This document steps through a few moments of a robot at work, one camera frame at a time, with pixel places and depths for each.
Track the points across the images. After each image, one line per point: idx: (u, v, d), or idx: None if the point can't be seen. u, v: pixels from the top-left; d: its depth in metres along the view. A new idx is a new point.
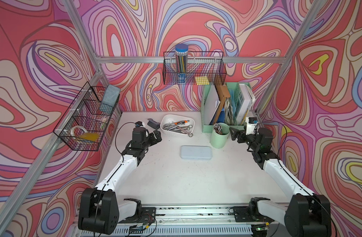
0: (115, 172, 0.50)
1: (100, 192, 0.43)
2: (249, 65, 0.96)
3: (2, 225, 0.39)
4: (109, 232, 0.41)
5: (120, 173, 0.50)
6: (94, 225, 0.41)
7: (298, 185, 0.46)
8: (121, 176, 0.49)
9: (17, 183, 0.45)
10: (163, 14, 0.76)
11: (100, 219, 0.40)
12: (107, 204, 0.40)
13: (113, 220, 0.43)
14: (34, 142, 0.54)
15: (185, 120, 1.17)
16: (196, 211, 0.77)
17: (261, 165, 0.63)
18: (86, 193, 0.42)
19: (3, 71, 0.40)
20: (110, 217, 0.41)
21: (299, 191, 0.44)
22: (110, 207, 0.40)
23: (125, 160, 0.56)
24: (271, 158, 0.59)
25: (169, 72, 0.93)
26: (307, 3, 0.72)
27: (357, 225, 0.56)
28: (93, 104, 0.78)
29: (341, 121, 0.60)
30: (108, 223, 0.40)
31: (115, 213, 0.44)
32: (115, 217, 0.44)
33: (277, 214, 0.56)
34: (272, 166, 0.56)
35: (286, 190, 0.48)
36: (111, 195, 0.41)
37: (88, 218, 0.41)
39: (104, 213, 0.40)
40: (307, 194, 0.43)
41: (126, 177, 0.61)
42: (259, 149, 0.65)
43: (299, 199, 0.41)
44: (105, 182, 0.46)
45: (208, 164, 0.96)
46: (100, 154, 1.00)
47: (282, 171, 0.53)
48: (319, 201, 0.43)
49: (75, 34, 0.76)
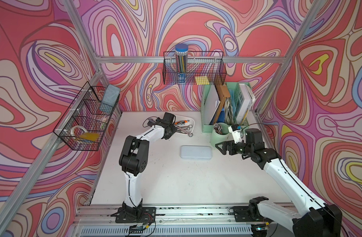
0: (148, 132, 0.65)
1: (138, 140, 0.58)
2: (249, 64, 0.96)
3: (3, 225, 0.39)
4: (140, 172, 0.55)
5: (153, 134, 0.64)
6: (130, 164, 0.55)
7: (307, 196, 0.43)
8: (153, 136, 0.64)
9: (17, 183, 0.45)
10: (163, 13, 0.75)
11: (134, 161, 0.55)
12: (144, 146, 0.54)
13: (144, 165, 0.57)
14: (34, 143, 0.55)
15: (185, 120, 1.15)
16: (196, 211, 0.77)
17: (262, 165, 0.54)
18: (127, 138, 0.56)
19: (3, 71, 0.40)
20: (142, 161, 0.54)
21: (311, 204, 0.41)
22: (144, 152, 0.54)
23: (156, 127, 0.71)
24: (273, 160, 0.54)
25: (169, 72, 0.93)
26: (307, 2, 0.72)
27: (357, 225, 0.56)
28: (93, 104, 0.78)
29: (341, 121, 0.60)
30: (140, 165, 0.54)
31: (146, 159, 0.58)
32: (145, 162, 0.58)
33: (283, 219, 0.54)
34: (276, 170, 0.51)
35: (293, 198, 0.46)
36: (147, 143, 0.55)
37: (126, 158, 0.55)
39: (139, 155, 0.54)
40: (320, 206, 0.41)
41: (154, 140, 0.66)
42: (255, 146, 0.60)
43: (312, 215, 0.39)
44: (142, 135, 0.61)
45: (208, 164, 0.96)
46: (100, 154, 1.00)
47: (288, 176, 0.48)
48: (332, 213, 0.41)
49: (75, 34, 0.76)
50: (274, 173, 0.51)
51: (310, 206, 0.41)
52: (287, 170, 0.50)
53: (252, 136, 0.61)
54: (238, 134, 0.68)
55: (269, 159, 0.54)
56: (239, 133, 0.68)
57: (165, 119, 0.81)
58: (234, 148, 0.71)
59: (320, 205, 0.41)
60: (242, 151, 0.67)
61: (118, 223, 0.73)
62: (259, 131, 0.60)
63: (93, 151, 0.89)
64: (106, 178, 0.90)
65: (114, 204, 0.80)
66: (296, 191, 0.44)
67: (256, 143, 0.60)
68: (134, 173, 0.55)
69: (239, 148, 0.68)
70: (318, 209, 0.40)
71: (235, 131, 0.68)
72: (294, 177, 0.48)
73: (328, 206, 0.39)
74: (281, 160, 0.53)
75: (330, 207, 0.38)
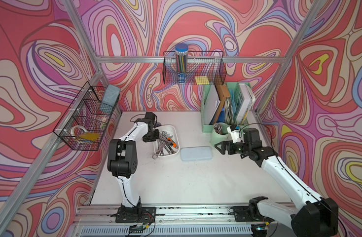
0: (132, 131, 0.62)
1: (123, 142, 0.55)
2: (249, 64, 0.96)
3: (2, 226, 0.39)
4: (132, 173, 0.54)
5: (136, 132, 0.62)
6: (120, 167, 0.53)
7: (304, 190, 0.44)
8: (137, 135, 0.61)
9: (17, 183, 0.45)
10: (163, 13, 0.75)
11: (124, 163, 0.53)
12: (131, 147, 0.52)
13: (134, 165, 0.56)
14: (34, 142, 0.54)
15: (175, 144, 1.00)
16: (196, 211, 0.77)
17: (259, 163, 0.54)
18: (111, 142, 0.53)
19: (3, 71, 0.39)
20: (132, 162, 0.53)
21: (307, 198, 0.42)
22: (132, 152, 0.53)
23: (138, 124, 0.68)
24: (270, 157, 0.55)
25: (169, 72, 0.93)
26: (307, 2, 0.72)
27: (357, 224, 0.56)
28: (93, 104, 0.78)
29: (341, 121, 0.60)
30: (131, 166, 0.52)
31: (135, 159, 0.56)
32: (135, 162, 0.56)
33: (281, 217, 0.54)
34: (273, 166, 0.52)
35: (291, 194, 0.46)
36: (133, 142, 0.53)
37: (114, 163, 0.53)
39: (128, 156, 0.52)
40: (316, 200, 0.41)
41: (138, 138, 0.63)
42: (253, 145, 0.62)
43: (309, 208, 0.39)
44: (126, 136, 0.58)
45: (208, 165, 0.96)
46: (100, 154, 1.00)
47: (285, 171, 0.49)
48: (328, 206, 0.41)
49: (75, 34, 0.76)
50: (271, 169, 0.52)
51: (306, 200, 0.41)
52: (284, 166, 0.51)
53: (250, 135, 0.62)
54: (237, 133, 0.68)
55: (266, 157, 0.55)
56: (238, 133, 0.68)
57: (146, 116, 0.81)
58: (232, 148, 0.72)
59: (316, 199, 0.41)
60: (241, 150, 0.68)
61: (118, 223, 0.73)
62: (256, 130, 0.62)
63: (93, 151, 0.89)
64: (106, 178, 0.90)
65: (114, 204, 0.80)
66: (293, 186, 0.45)
67: (254, 141, 0.62)
68: (126, 176, 0.54)
69: (238, 148, 0.69)
70: (315, 203, 0.41)
71: (235, 130, 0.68)
72: (292, 173, 0.49)
73: (325, 199, 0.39)
74: (278, 157, 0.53)
75: (326, 200, 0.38)
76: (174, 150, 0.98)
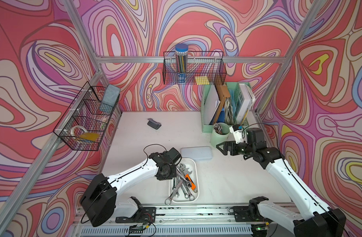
0: (131, 173, 0.49)
1: (108, 184, 0.44)
2: (249, 64, 0.96)
3: (2, 226, 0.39)
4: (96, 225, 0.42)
5: (133, 177, 0.49)
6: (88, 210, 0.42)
7: (311, 199, 0.42)
8: (132, 179, 0.48)
9: (17, 183, 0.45)
10: (163, 13, 0.75)
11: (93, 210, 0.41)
12: (104, 201, 0.40)
13: (105, 216, 0.43)
14: (34, 142, 0.54)
15: (195, 187, 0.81)
16: (196, 211, 0.77)
17: (264, 165, 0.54)
18: (98, 177, 0.44)
19: (3, 71, 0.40)
20: (101, 214, 0.41)
21: (315, 209, 0.40)
22: (105, 205, 0.40)
23: (146, 165, 0.54)
24: (276, 159, 0.52)
25: (169, 72, 0.93)
26: (307, 3, 0.72)
27: (358, 225, 0.56)
28: (93, 104, 0.78)
29: (341, 121, 0.60)
30: (98, 217, 0.41)
31: (110, 210, 0.44)
32: (108, 214, 0.44)
33: (282, 220, 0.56)
34: (278, 171, 0.49)
35: (296, 201, 0.45)
36: (112, 195, 0.41)
37: (87, 202, 0.44)
39: (97, 208, 0.41)
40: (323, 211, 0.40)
41: (139, 181, 0.52)
42: (257, 146, 0.59)
43: (316, 220, 0.38)
44: (116, 178, 0.46)
45: (208, 165, 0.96)
46: (100, 155, 1.00)
47: (291, 177, 0.47)
48: (336, 217, 0.40)
49: (75, 34, 0.76)
50: (277, 173, 0.50)
51: (314, 211, 0.40)
52: (290, 171, 0.48)
53: (254, 135, 0.59)
54: (240, 134, 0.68)
55: (272, 160, 0.52)
56: (241, 133, 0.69)
57: (168, 154, 0.66)
58: (235, 149, 0.69)
59: (324, 209, 0.40)
60: (244, 151, 0.65)
61: (118, 223, 0.73)
62: (260, 130, 0.58)
63: (93, 151, 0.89)
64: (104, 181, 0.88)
65: None
66: (300, 195, 0.43)
67: (258, 142, 0.59)
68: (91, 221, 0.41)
69: (241, 149, 0.66)
70: (323, 213, 0.39)
71: (237, 131, 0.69)
72: (297, 177, 0.47)
73: (332, 210, 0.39)
74: (285, 160, 0.51)
75: (333, 211, 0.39)
76: (193, 197, 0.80)
